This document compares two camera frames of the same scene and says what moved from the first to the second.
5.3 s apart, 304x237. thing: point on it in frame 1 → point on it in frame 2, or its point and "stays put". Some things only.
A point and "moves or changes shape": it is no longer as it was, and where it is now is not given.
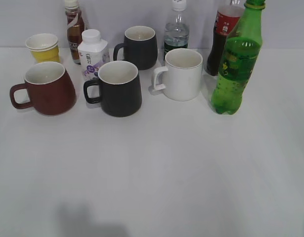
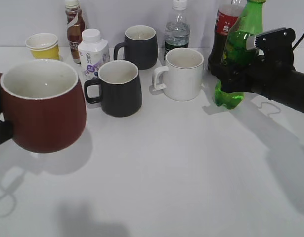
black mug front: [120, 93] stays put
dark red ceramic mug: [51, 89] moves or changes shape
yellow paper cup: [44, 47] stays put
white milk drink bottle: [93, 52] stays put
